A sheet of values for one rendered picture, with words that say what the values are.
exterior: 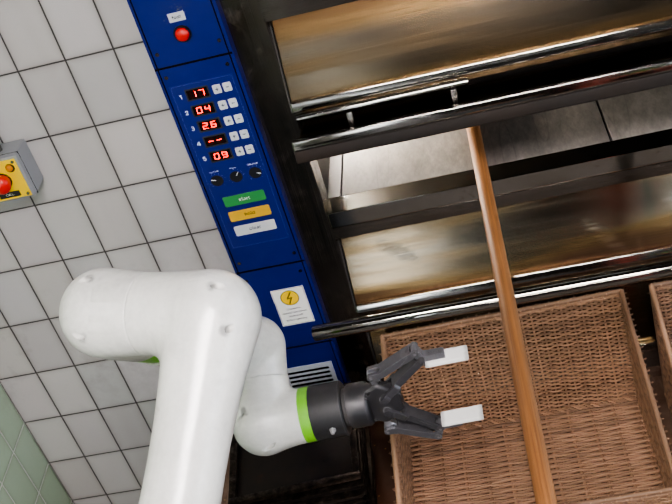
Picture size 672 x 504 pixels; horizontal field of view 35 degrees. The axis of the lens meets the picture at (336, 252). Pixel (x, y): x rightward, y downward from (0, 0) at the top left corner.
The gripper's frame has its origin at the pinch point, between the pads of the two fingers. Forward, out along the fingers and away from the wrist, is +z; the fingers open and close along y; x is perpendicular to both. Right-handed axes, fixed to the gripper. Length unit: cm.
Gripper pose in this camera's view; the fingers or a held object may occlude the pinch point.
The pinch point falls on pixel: (468, 383)
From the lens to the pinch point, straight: 174.3
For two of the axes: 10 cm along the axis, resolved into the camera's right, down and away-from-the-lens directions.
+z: 9.7, -2.1, -1.5
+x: 0.0, 5.9, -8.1
